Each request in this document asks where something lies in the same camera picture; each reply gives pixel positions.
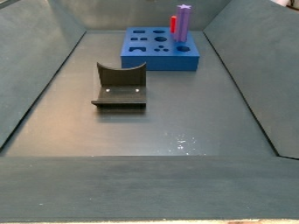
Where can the black curved cradle stand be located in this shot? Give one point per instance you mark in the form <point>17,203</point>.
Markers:
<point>122,86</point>

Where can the purple star peg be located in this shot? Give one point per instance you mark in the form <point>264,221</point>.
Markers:
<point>182,23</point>

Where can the red rounded peg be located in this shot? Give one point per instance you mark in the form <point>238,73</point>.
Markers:
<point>173,24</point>

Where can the blue shape sorter block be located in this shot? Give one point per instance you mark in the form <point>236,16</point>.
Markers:
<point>150,45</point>

